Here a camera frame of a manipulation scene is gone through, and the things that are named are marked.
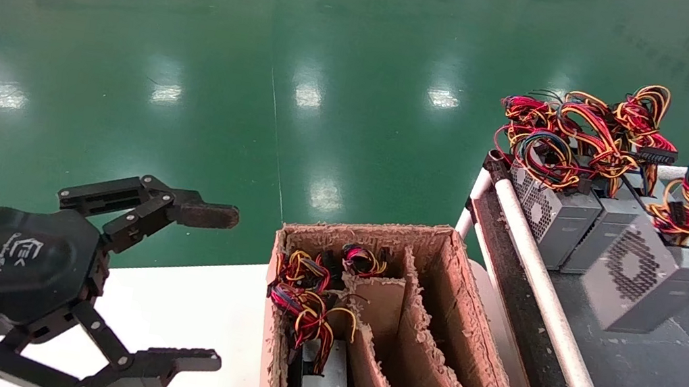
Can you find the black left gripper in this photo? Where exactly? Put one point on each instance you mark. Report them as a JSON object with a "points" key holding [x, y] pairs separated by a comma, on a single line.
{"points": [[10, 260]]}

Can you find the black left gripper finger with brown pad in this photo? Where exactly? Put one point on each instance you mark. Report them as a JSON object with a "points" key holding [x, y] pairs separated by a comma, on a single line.
{"points": [[204, 215]]}

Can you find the brown cardboard box with dividers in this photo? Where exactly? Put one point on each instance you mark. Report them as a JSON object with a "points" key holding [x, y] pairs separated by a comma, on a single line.
{"points": [[422, 362]]}

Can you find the short white rack tube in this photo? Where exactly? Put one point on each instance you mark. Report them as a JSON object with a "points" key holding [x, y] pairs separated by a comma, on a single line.
{"points": [[474, 196]]}

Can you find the long white rack tube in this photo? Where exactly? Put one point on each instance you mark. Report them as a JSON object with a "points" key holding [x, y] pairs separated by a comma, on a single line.
{"points": [[556, 328]]}

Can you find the black tube joint clamp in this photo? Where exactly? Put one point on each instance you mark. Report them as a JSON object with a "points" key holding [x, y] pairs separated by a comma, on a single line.
{"points": [[497, 165]]}

